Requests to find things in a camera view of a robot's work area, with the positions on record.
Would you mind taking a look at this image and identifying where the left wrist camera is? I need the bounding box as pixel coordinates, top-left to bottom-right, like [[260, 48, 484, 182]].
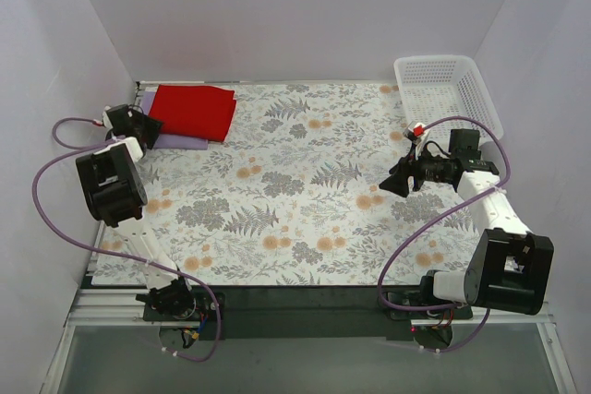
[[93, 106, 115, 130]]

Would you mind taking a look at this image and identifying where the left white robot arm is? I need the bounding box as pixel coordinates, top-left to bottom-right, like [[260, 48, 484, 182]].
[[76, 105, 196, 318]]

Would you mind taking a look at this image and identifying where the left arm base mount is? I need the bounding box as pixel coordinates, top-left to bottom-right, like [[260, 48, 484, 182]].
[[135, 288, 225, 322]]

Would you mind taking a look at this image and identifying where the red t shirt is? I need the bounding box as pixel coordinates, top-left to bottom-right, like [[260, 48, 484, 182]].
[[148, 85, 237, 142]]

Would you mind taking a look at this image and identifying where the floral patterned table mat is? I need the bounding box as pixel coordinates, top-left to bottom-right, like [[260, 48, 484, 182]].
[[91, 83, 516, 287]]

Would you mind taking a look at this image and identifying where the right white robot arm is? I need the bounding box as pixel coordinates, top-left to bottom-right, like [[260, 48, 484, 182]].
[[380, 126, 554, 315]]

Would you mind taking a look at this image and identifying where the white plastic basket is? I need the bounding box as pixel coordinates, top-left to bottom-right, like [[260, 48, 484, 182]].
[[393, 54, 503, 138]]

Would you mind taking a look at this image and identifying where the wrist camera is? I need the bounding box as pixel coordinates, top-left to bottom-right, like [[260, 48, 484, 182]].
[[93, 106, 115, 130], [403, 121, 429, 159]]

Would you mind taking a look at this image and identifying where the folded purple t shirt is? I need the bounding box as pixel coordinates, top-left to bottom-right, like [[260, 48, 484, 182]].
[[139, 91, 209, 150]]

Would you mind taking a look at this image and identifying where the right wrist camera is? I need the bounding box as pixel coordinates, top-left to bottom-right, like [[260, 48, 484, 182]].
[[403, 121, 429, 159]]

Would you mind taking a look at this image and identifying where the aluminium frame rail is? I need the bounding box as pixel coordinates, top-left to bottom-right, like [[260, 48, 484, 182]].
[[58, 291, 574, 393]]

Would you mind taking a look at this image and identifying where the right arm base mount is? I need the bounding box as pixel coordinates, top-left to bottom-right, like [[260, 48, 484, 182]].
[[378, 286, 473, 352]]

